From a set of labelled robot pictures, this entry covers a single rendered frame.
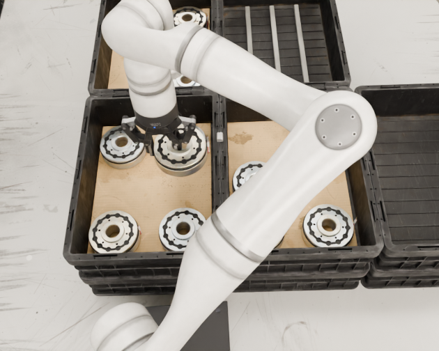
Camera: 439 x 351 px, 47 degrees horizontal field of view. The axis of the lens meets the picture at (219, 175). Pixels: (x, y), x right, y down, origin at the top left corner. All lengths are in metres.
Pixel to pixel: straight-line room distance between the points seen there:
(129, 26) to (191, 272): 0.33
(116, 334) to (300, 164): 0.34
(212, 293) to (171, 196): 0.48
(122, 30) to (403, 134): 0.77
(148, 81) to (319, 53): 0.69
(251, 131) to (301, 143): 0.59
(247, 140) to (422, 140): 0.41
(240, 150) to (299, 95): 0.50
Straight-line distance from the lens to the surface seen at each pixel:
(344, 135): 0.61
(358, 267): 1.08
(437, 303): 1.24
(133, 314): 0.75
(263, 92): 0.68
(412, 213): 1.15
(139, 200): 1.13
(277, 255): 0.95
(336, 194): 1.13
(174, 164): 0.95
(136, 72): 0.77
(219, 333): 1.05
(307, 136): 0.62
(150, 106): 0.82
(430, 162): 1.24
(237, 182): 1.09
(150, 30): 0.69
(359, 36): 1.64
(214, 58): 0.67
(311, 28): 1.45
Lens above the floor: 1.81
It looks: 59 degrees down
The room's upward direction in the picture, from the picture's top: 3 degrees counter-clockwise
